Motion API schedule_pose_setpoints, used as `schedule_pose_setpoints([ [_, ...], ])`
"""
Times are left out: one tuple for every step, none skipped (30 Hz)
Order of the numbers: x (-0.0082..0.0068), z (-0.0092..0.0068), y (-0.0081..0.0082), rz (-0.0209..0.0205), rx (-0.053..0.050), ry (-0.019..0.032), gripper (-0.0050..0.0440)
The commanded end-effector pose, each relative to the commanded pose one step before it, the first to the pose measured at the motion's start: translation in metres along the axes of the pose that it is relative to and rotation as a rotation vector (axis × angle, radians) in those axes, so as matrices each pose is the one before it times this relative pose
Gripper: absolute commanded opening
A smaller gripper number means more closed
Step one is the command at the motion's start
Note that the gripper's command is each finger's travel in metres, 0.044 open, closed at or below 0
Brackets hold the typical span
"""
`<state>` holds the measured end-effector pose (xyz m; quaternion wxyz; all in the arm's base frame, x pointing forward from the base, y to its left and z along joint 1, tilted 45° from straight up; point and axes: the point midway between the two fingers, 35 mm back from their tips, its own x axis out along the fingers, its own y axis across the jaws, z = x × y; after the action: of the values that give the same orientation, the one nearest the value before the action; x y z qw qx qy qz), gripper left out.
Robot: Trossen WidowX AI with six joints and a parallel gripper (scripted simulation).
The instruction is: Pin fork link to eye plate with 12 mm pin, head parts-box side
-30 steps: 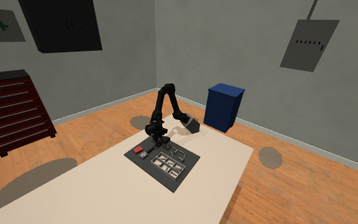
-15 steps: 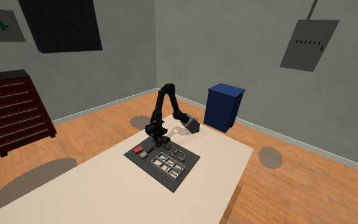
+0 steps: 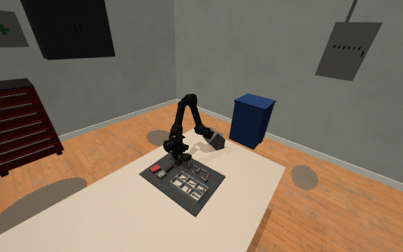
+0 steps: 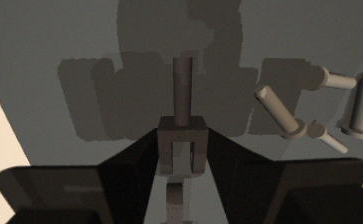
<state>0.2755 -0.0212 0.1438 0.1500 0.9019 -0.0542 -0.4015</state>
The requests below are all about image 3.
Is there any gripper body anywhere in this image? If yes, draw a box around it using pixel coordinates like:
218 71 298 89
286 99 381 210
167 145 192 162

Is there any red rectangular block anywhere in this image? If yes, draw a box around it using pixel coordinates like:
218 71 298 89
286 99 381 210
150 164 161 174

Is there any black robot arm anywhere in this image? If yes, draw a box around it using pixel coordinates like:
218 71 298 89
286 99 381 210
163 94 214 152

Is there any beige block with dark holes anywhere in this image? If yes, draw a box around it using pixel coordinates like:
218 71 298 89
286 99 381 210
157 170 167 180

